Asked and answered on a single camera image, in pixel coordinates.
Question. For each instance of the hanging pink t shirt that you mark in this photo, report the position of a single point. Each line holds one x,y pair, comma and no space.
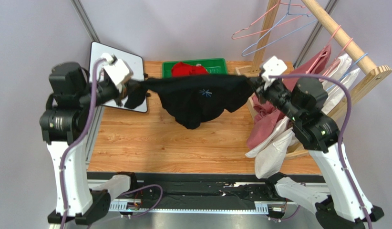
267,115

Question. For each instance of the pink wire hanger empty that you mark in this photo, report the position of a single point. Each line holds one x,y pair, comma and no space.
272,8

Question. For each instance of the hanging white t shirt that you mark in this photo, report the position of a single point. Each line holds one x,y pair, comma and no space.
269,162
340,67

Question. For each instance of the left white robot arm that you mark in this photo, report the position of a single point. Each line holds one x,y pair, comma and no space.
65,125

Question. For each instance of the blue wire hanger empty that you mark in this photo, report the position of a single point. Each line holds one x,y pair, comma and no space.
281,32

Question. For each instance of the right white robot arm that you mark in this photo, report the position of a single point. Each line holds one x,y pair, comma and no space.
317,131

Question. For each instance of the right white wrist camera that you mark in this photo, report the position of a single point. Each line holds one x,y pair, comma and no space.
271,69

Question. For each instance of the black t shirt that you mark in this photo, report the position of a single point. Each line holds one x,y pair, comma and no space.
192,100

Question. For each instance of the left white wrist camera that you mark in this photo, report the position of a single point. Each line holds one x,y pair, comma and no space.
117,70

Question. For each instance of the red t shirt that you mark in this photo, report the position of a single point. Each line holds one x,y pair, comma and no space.
182,69

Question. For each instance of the green plastic tray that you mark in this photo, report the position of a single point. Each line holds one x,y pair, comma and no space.
213,66

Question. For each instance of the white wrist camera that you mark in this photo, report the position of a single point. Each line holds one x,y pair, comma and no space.
117,70
271,69

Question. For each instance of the wooden clothes rack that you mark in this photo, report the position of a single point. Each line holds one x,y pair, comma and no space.
373,74

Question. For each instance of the white whiteboard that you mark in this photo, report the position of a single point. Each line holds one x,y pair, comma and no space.
135,62

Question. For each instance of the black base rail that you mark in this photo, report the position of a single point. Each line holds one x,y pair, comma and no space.
203,191

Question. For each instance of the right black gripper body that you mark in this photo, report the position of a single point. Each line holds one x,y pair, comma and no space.
259,88

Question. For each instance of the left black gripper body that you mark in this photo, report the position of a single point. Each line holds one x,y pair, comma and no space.
105,93

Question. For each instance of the aluminium frame rail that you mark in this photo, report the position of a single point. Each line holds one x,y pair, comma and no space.
94,127

